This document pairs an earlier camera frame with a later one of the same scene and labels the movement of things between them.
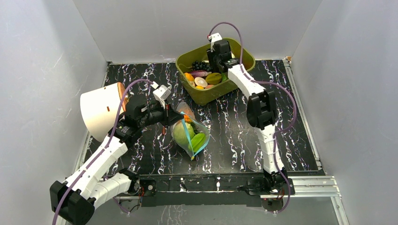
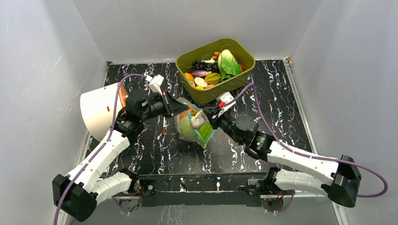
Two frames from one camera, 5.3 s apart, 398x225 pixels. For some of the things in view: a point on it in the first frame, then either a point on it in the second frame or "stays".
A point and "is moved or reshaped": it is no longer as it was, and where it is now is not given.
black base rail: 193,190 stays
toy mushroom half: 201,81 stays
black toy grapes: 199,65 stays
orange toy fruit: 189,77 stays
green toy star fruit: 197,142 -> 206,131
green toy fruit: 179,133 -> 187,130
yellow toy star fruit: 213,78 stays
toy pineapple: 188,119 -> 193,110
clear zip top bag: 189,134 is moved or reshaped
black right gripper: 216,58 -> 214,116
